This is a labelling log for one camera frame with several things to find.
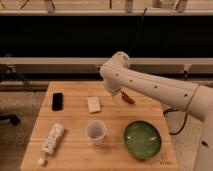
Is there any black office chair base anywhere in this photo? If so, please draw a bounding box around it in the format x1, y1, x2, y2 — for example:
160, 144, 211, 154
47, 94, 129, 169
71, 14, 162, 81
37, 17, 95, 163
0, 114, 20, 126

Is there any black smartphone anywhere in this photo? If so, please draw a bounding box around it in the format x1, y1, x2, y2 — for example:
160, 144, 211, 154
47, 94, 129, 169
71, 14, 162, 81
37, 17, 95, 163
52, 93, 63, 111

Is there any green plate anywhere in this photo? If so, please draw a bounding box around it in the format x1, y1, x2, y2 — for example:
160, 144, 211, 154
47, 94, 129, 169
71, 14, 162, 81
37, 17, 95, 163
124, 120, 162, 160

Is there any white toothpaste tube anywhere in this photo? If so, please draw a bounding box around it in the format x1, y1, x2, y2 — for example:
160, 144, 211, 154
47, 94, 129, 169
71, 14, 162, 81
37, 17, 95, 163
38, 123, 65, 166

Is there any white sponge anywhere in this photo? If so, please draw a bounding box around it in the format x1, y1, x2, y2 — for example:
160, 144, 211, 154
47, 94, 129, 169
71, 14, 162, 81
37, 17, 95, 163
87, 96, 101, 113

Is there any translucent white cup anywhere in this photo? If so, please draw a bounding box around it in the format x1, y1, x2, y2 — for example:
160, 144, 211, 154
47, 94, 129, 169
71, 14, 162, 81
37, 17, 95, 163
85, 120, 107, 145

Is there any black hanging cable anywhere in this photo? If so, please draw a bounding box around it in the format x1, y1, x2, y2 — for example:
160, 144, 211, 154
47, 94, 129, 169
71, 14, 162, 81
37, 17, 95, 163
128, 7, 148, 56

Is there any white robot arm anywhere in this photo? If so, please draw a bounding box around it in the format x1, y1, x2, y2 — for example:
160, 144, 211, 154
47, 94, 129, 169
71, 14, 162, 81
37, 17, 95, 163
100, 51, 213, 171

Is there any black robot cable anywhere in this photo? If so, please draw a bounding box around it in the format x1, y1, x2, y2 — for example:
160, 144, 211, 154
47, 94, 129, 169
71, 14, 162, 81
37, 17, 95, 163
162, 107, 189, 136

